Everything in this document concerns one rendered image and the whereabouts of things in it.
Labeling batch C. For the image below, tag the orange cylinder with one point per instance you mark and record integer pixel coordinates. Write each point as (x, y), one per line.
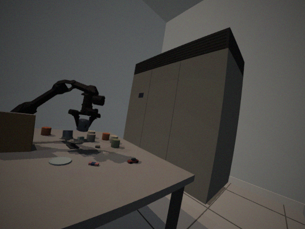
(46, 131)

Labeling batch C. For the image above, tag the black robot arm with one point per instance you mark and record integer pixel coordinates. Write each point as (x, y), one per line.
(91, 96)

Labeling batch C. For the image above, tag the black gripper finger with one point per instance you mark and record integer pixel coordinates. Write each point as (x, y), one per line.
(76, 120)
(91, 119)

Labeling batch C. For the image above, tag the reddish-brown cylinder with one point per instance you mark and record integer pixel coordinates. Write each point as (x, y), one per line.
(105, 136)

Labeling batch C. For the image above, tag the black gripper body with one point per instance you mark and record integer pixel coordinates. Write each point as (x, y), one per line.
(77, 113)

